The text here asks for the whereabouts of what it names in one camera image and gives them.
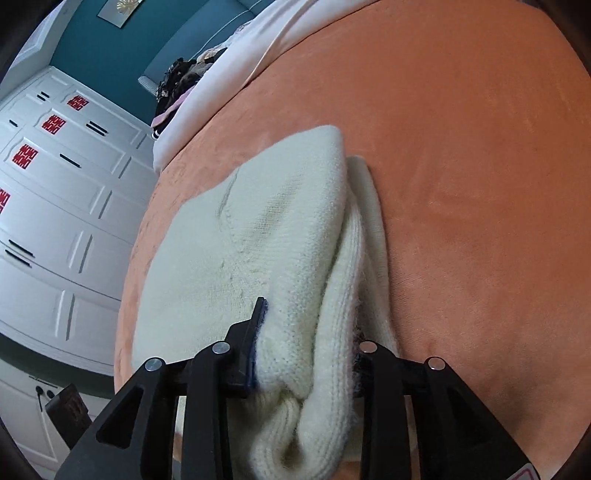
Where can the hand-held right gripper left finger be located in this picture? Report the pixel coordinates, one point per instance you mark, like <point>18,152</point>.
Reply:
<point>240,355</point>

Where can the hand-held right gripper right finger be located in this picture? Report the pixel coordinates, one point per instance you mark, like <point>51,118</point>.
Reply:
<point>381,374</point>

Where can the cream knit cardigan red buttons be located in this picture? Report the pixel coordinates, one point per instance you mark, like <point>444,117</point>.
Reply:
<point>277,207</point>

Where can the pile of dark clothes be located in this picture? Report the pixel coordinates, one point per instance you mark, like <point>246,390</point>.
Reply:
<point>180,83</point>

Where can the dark brown box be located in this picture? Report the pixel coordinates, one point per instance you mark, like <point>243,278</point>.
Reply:
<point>69,413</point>

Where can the orange plush blanket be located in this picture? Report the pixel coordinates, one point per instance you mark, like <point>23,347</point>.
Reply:
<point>461,184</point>

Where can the white panelled wardrobe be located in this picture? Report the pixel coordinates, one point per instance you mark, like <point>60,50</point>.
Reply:
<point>69,221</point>

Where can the pale pink duvet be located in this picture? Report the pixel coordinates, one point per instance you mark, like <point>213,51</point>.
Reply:
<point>221,92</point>

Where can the red paper door decoration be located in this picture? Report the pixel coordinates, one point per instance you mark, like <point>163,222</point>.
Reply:
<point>53,124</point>
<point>24,155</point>
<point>3,201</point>
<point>77,102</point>

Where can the teal padded headboard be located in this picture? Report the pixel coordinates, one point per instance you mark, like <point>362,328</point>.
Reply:
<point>184,46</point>

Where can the framed wall picture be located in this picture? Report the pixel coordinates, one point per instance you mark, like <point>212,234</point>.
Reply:
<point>117,11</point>

